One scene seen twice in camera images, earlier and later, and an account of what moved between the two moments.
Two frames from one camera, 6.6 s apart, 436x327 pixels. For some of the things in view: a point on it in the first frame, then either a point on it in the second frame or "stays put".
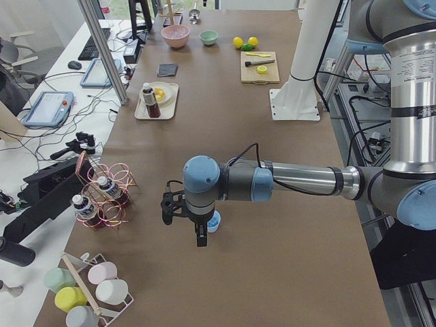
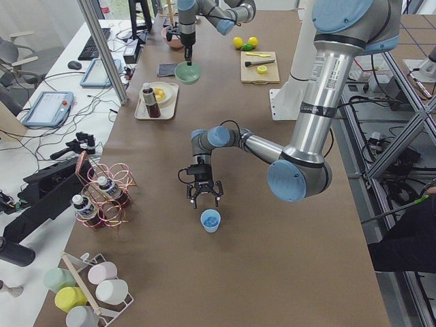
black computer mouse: (74, 65) stays put
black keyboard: (89, 50) stays put
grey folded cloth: (167, 69) stays put
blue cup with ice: (214, 223) stays put
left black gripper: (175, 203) -> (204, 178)
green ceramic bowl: (208, 37) -> (187, 73)
